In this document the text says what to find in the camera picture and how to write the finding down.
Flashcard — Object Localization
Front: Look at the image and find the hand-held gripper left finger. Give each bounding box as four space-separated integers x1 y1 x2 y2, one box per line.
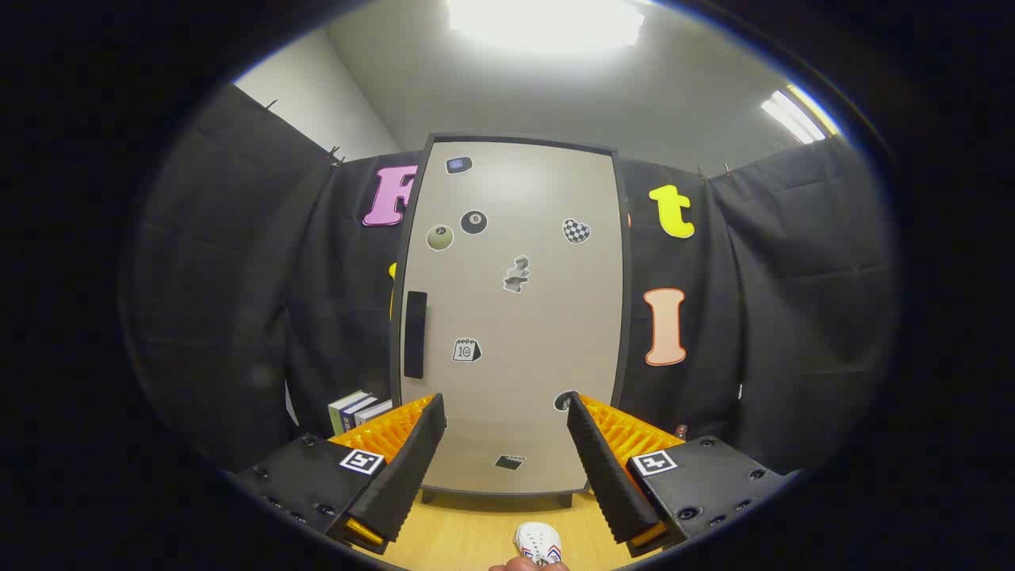
230 393 446 556

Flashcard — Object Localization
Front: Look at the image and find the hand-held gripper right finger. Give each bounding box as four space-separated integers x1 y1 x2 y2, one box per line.
565 390 802 558

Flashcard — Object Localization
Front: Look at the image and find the white canvas shoe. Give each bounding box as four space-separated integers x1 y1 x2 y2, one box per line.
514 521 564 566

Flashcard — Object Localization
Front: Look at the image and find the black cabinet door handle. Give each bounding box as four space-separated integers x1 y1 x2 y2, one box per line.
404 290 428 380

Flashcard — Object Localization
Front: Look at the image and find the grey shoe cabinet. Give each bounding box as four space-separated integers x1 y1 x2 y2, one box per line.
390 133 635 509

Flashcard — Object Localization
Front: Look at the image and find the beige shoe cabinet door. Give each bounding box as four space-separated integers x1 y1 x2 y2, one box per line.
399 141 624 494

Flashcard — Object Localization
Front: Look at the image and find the dark blue book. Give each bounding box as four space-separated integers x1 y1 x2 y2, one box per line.
343 396 380 433

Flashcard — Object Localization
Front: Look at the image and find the green and white book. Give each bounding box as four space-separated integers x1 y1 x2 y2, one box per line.
328 390 371 435

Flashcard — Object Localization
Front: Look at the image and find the narrow ceiling light panel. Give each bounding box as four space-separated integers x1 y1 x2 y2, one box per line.
760 83 841 145

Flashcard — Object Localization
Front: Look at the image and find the large ceiling light panel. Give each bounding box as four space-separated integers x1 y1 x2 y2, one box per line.
448 0 647 53

